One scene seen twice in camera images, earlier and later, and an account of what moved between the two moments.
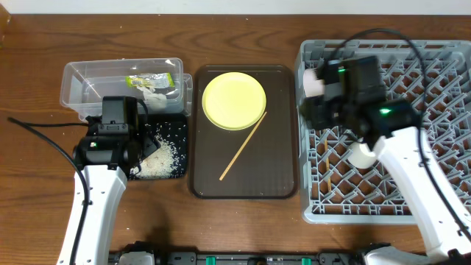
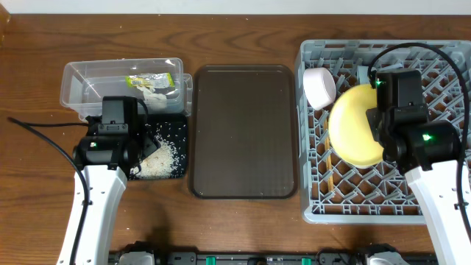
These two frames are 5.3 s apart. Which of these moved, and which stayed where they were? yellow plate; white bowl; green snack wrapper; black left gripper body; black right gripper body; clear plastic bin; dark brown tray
Moved: yellow plate; black right gripper body
Stayed: green snack wrapper; clear plastic bin; dark brown tray; black left gripper body; white bowl
